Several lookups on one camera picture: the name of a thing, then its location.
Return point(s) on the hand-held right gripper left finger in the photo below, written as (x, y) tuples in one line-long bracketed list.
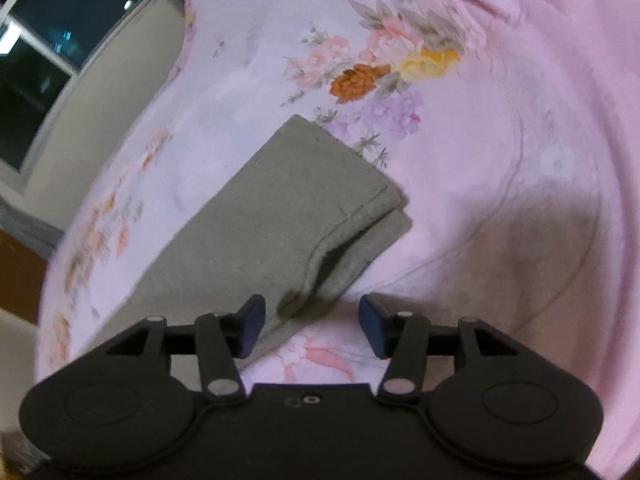
[(250, 325)]

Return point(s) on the pink floral bedsheet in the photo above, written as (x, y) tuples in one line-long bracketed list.
[(500, 160)]

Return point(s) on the brown wooden door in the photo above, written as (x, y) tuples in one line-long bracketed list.
[(20, 275)]

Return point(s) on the grey pants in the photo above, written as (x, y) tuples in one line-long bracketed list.
[(250, 220)]

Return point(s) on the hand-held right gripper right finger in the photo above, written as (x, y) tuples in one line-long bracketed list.
[(374, 325)]

